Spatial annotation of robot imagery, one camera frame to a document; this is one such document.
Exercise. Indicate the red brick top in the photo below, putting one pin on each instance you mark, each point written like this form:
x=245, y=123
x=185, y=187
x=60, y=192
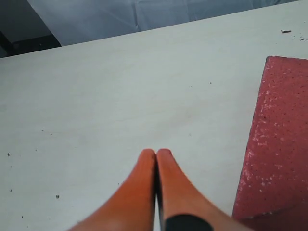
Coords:
x=272, y=194

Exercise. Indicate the white backdrop sheet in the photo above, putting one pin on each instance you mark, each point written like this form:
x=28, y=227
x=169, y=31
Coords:
x=78, y=21

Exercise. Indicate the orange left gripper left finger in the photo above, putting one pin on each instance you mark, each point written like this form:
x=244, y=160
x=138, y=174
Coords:
x=132, y=206

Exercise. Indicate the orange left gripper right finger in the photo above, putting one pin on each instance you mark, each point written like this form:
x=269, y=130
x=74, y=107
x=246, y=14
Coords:
x=181, y=206

